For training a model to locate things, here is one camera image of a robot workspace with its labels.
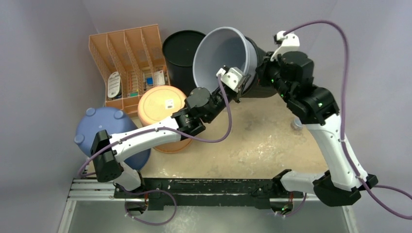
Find black ribbed bin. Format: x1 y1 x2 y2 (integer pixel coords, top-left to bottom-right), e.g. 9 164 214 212
242 37 277 98

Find large blue plastic bucket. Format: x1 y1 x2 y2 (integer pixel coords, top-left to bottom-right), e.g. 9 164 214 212
74 107 151 171

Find orange plastic file organizer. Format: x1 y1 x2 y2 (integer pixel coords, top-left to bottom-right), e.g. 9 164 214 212
88 24 167 117

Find white oval package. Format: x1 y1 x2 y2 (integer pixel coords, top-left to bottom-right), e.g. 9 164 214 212
107 71 121 99

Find grey plastic bucket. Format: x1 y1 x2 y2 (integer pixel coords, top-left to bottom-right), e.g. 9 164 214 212
192 27 258 92

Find small clear plastic cup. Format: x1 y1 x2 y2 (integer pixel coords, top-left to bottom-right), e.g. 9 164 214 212
291 117 303 131

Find dark navy cylindrical bin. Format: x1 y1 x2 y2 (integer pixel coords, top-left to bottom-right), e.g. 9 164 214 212
162 30 206 96

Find aluminium frame rail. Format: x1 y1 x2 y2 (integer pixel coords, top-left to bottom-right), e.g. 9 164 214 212
66 178 351 203

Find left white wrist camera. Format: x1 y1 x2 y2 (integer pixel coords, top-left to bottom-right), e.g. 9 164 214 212
216 67 246 93

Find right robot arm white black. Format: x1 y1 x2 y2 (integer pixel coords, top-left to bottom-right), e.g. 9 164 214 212
257 51 378 207

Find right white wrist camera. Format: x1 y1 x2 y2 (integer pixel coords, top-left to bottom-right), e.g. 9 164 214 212
270 31 300 62

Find orange plastic bucket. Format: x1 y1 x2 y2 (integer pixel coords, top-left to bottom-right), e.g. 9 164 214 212
137 85 194 154

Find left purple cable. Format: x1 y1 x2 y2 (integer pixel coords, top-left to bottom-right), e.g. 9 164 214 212
77 74 233 225

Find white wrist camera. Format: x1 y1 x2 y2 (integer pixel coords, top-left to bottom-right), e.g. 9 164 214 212
270 31 300 62
216 67 246 93

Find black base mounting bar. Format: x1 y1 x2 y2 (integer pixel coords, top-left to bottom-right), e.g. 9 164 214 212
114 178 304 211

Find small boxes in organizer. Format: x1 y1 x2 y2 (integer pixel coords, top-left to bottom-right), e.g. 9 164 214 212
126 69 170 97

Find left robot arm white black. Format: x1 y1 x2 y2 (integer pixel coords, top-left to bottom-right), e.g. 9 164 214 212
90 72 250 199

